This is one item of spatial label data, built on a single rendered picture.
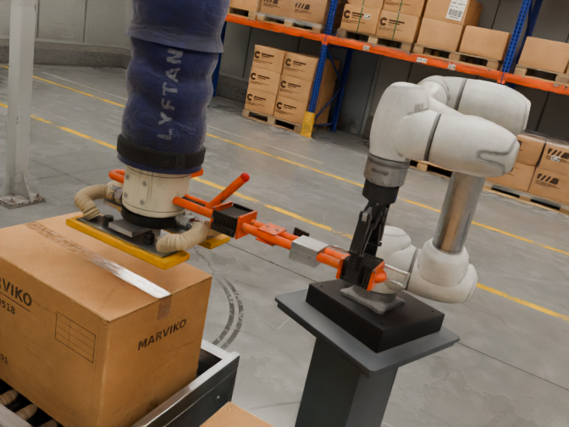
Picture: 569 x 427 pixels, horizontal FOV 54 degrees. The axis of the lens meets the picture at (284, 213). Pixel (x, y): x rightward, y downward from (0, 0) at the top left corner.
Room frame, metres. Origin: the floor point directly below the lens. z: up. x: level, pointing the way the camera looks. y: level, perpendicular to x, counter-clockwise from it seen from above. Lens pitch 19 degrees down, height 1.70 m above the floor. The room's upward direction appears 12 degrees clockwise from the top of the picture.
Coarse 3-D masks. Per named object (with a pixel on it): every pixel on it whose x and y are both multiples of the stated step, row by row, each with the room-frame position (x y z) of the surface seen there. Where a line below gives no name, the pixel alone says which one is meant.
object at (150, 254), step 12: (84, 216) 1.40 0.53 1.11; (108, 216) 1.36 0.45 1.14; (84, 228) 1.33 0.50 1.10; (96, 228) 1.33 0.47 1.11; (108, 228) 1.34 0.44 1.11; (108, 240) 1.29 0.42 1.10; (120, 240) 1.30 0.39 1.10; (132, 240) 1.30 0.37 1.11; (144, 240) 1.29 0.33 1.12; (156, 240) 1.33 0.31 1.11; (132, 252) 1.26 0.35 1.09; (144, 252) 1.25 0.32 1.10; (156, 252) 1.26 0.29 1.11; (168, 252) 1.27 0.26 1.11; (180, 252) 1.30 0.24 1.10; (156, 264) 1.23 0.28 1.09; (168, 264) 1.23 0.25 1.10
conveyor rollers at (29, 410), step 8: (0, 384) 1.36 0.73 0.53; (8, 392) 1.32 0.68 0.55; (16, 392) 1.33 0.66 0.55; (0, 400) 1.28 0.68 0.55; (8, 400) 1.30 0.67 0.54; (16, 400) 1.31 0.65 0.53; (24, 400) 1.34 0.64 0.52; (8, 408) 1.29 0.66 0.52; (24, 408) 1.27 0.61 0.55; (32, 408) 1.28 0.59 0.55; (40, 408) 1.29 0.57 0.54; (24, 416) 1.24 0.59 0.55; (32, 416) 1.26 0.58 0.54; (40, 416) 1.28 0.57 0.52; (48, 424) 1.23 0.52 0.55; (56, 424) 1.24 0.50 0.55
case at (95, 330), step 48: (0, 240) 1.47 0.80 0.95; (48, 240) 1.53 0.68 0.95; (96, 240) 1.60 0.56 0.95; (0, 288) 1.37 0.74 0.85; (48, 288) 1.28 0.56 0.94; (96, 288) 1.31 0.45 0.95; (144, 288) 1.36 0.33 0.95; (192, 288) 1.44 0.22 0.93; (0, 336) 1.37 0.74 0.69; (48, 336) 1.27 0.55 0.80; (96, 336) 1.19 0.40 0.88; (144, 336) 1.28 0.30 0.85; (192, 336) 1.47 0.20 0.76; (48, 384) 1.27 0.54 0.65; (96, 384) 1.18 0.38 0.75; (144, 384) 1.31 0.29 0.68
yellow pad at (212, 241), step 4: (208, 236) 1.42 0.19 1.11; (212, 236) 1.44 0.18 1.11; (216, 236) 1.45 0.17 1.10; (220, 236) 1.45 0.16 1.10; (224, 236) 1.46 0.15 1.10; (228, 236) 1.47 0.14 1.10; (208, 240) 1.41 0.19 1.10; (212, 240) 1.42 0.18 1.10; (216, 240) 1.42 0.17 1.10; (220, 240) 1.43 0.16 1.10; (224, 240) 1.45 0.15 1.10; (228, 240) 1.47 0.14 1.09; (200, 244) 1.41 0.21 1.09; (204, 244) 1.40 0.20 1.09; (208, 244) 1.39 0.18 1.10; (212, 244) 1.40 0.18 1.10; (216, 244) 1.41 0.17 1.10; (220, 244) 1.43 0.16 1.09; (208, 248) 1.39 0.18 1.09; (212, 248) 1.40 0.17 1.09
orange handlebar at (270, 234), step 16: (112, 176) 1.45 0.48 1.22; (192, 176) 1.62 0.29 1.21; (192, 208) 1.33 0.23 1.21; (208, 208) 1.33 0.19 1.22; (256, 224) 1.30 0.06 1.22; (272, 224) 1.30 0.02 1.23; (272, 240) 1.23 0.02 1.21; (288, 240) 1.23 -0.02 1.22; (320, 256) 1.18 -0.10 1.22; (336, 256) 1.21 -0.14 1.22; (384, 272) 1.16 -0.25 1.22
